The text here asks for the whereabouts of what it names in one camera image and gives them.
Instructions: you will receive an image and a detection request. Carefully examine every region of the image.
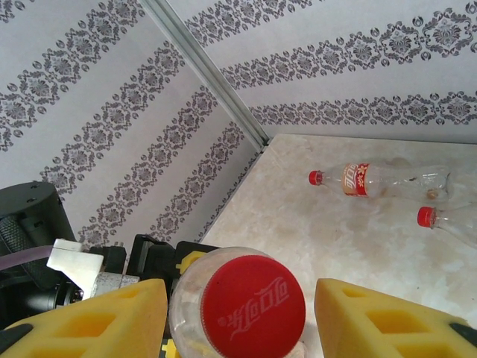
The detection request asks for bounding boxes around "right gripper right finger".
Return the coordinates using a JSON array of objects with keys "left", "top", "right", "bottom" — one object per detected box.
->
[{"left": 315, "top": 277, "right": 477, "bottom": 358}]

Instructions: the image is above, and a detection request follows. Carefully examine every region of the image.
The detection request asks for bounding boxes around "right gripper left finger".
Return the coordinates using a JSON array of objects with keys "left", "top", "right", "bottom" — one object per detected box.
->
[{"left": 0, "top": 277, "right": 168, "bottom": 358}]

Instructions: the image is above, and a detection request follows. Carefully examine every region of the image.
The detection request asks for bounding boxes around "red label bottle red cap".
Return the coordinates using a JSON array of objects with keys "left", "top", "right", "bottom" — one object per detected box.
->
[{"left": 168, "top": 245, "right": 309, "bottom": 358}]

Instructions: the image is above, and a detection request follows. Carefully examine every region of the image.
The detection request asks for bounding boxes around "small clear bottle red cap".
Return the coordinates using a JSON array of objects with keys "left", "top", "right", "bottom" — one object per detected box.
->
[{"left": 416, "top": 203, "right": 477, "bottom": 249}]

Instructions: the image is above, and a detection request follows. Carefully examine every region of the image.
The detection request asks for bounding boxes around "large clear cola bottle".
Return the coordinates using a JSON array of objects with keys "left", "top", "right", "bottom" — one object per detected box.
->
[{"left": 308, "top": 162, "right": 454, "bottom": 205}]

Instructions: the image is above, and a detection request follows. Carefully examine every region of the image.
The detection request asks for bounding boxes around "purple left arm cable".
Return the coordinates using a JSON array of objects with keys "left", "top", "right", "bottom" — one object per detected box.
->
[{"left": 0, "top": 244, "right": 55, "bottom": 270}]

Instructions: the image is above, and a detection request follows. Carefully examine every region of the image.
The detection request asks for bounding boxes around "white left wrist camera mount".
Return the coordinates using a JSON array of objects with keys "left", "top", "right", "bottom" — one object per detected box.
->
[{"left": 46, "top": 237, "right": 106, "bottom": 300}]

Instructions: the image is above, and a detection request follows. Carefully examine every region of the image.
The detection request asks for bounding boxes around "aluminium corner post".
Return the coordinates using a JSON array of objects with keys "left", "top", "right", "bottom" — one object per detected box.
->
[{"left": 139, "top": 0, "right": 270, "bottom": 152}]

